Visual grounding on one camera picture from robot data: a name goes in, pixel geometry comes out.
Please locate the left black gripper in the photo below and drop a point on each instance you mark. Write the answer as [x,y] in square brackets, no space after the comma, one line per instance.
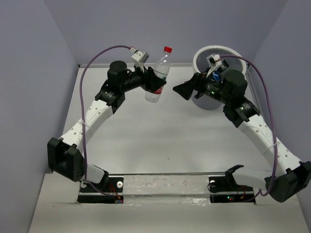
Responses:
[150,81]

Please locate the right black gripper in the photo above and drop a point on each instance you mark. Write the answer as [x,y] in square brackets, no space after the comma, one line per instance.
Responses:
[185,90]

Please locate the red label water bottle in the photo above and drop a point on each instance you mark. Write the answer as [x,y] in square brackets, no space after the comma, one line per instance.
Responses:
[161,69]

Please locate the blue label bottle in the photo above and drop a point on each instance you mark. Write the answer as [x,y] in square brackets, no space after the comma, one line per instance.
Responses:
[216,77]

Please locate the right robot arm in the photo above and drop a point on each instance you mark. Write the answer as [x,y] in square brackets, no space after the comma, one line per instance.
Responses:
[289,174]

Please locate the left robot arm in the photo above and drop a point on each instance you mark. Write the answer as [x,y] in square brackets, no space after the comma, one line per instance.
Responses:
[67,154]

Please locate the white round bin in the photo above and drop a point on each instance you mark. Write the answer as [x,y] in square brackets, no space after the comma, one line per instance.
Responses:
[200,64]

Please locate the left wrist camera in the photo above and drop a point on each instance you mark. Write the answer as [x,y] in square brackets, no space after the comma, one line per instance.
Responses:
[139,58]

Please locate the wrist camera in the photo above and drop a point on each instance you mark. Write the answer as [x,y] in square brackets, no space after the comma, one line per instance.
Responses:
[216,64]
[139,58]

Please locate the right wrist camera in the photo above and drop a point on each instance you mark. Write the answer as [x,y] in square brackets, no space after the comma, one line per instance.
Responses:
[216,64]

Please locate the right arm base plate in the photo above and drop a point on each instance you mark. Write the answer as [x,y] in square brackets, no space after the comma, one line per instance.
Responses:
[224,191]

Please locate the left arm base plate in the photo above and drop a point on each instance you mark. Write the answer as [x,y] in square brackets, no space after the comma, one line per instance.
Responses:
[111,194]

